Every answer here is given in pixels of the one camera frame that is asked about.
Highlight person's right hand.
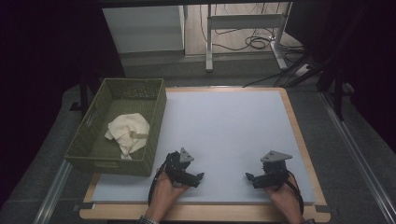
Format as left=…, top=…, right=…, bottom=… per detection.
left=265, top=174, right=303, bottom=219

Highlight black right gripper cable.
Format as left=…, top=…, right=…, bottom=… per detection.
left=284, top=170, right=305, bottom=217

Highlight white cabinet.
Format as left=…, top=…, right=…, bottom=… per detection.
left=102, top=5, right=187, bottom=54

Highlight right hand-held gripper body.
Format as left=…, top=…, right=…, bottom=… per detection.
left=261, top=150, right=294, bottom=190

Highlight white metal desk frame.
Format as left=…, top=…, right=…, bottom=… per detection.
left=205, top=2, right=293, bottom=73

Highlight person's left hand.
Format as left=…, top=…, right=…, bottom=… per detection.
left=145, top=168, right=189, bottom=219

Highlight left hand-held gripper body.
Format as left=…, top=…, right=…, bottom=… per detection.
left=163, top=147, right=195, bottom=187

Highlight green woven basket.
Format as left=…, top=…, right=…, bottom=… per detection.
left=64, top=77, right=168, bottom=177

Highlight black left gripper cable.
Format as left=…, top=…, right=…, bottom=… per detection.
left=148, top=152, right=173, bottom=207

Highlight cream egg-print cloth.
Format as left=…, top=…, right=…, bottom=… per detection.
left=104, top=112, right=150, bottom=161

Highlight black metal stand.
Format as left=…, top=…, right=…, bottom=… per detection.
left=317, top=55, right=357, bottom=122

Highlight metal floor rail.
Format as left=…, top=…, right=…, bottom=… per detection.
left=319, top=91, right=396, bottom=224
left=32, top=160, right=73, bottom=224

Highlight white power strip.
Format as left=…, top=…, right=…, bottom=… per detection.
left=293, top=63, right=313, bottom=77

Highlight coiled black floor cables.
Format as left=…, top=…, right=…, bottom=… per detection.
left=199, top=3, right=305, bottom=54

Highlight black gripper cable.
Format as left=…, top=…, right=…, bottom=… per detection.
left=148, top=152, right=173, bottom=207
left=284, top=170, right=305, bottom=217

